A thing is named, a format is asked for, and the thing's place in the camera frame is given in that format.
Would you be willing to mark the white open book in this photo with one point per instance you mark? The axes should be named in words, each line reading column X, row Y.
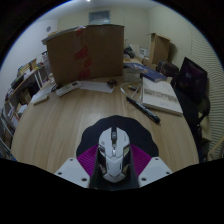
column 161, row 97

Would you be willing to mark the white paper sheet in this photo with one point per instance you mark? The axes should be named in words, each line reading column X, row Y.
column 96, row 86

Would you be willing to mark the small brown cardboard box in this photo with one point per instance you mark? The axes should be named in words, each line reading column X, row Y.
column 159, row 48

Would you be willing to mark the dark bag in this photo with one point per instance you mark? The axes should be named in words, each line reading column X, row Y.
column 167, row 68

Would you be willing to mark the black marker pen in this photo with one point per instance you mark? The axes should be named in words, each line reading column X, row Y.
column 143, row 109

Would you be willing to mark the wooden side desk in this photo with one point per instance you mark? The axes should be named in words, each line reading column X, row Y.
column 25, row 83

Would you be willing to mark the white remote control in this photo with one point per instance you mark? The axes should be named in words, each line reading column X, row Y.
column 68, row 88

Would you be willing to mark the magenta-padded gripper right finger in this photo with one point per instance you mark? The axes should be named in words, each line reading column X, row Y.
column 154, row 171

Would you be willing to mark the flat white rectangular device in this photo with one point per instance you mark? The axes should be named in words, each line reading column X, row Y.
column 40, row 98

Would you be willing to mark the shelf unit with books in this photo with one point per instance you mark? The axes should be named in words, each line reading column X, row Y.
column 7, row 123

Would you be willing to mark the black office chair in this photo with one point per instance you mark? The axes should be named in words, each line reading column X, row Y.
column 200, row 130

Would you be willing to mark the large brown cardboard box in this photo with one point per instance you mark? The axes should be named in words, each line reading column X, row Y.
column 90, row 53

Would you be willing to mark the blue book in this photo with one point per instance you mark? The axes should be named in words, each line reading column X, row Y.
column 149, row 74

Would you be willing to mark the white and black computer mouse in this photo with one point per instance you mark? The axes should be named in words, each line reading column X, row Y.
column 113, row 155

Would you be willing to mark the wall air vent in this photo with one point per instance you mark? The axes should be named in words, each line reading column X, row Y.
column 99, row 16

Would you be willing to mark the black mouse pad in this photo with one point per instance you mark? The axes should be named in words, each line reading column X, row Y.
column 140, row 133

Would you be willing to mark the black monitor screen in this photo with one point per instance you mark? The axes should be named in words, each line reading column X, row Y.
column 193, row 80

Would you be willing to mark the small dark clip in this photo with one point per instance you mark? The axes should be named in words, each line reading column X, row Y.
column 112, row 82

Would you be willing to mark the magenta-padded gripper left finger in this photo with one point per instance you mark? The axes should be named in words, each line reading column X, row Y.
column 71, row 171

